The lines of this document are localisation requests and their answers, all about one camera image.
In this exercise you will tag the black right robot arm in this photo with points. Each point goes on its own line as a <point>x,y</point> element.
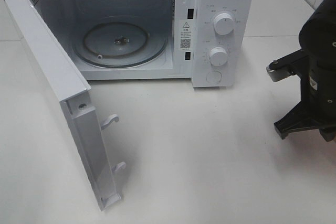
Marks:
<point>317,36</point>

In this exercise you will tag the round door release button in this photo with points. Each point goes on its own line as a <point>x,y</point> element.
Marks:
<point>214,77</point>

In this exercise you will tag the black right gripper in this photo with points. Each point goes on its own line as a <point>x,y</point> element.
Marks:
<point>316,110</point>

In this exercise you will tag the upper white power knob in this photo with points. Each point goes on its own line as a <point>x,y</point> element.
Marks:
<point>224,23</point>

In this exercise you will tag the white microwave oven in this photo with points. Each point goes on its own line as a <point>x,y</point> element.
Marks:
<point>186,55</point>

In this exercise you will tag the white microwave door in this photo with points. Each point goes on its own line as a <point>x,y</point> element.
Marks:
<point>67,93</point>

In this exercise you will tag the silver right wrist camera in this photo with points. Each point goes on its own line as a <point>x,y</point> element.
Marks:
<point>295,63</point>

